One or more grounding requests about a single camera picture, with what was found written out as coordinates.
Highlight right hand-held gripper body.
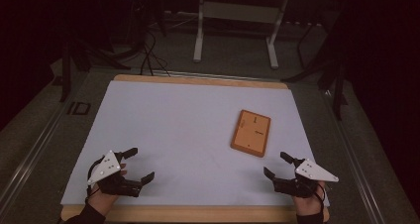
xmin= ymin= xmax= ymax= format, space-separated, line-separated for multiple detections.
xmin=272 ymin=157 xmax=341 ymax=199

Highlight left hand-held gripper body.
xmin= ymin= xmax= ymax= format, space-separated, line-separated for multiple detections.
xmin=87 ymin=150 xmax=144 ymax=198

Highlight orange wooden box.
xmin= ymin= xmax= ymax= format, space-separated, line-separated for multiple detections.
xmin=230 ymin=109 xmax=272 ymax=159

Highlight person's right hand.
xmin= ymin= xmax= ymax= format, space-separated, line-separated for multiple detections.
xmin=291 ymin=180 xmax=327 ymax=217

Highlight person's left hand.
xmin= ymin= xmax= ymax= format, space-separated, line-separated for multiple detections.
xmin=86 ymin=163 xmax=129 ymax=217

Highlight white table mat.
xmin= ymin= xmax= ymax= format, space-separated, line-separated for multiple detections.
xmin=60 ymin=80 xmax=330 ymax=207

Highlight wooden table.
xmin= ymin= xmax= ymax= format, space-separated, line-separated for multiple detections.
xmin=60 ymin=73 xmax=331 ymax=224

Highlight black metal stand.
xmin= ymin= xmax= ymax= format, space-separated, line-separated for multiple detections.
xmin=58 ymin=35 xmax=132 ymax=103
xmin=281 ymin=19 xmax=350 ymax=122

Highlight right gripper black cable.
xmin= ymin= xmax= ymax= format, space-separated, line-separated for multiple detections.
xmin=312 ymin=181 xmax=328 ymax=215

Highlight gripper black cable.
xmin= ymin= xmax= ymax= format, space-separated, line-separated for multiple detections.
xmin=85 ymin=158 xmax=101 ymax=206
xmin=312 ymin=181 xmax=328 ymax=215

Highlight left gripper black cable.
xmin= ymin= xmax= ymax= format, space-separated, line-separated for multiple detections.
xmin=85 ymin=158 xmax=101 ymax=206

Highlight aluminium floor rail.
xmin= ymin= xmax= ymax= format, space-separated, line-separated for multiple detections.
xmin=321 ymin=88 xmax=388 ymax=224
xmin=0 ymin=84 xmax=82 ymax=215

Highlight black floor bracket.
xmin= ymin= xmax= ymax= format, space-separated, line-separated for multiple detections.
xmin=66 ymin=100 xmax=92 ymax=116

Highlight black floor cables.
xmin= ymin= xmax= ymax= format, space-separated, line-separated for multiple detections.
xmin=140 ymin=28 xmax=171 ymax=77

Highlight white metal desk frame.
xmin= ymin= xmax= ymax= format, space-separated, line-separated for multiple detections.
xmin=192 ymin=0 xmax=292 ymax=70

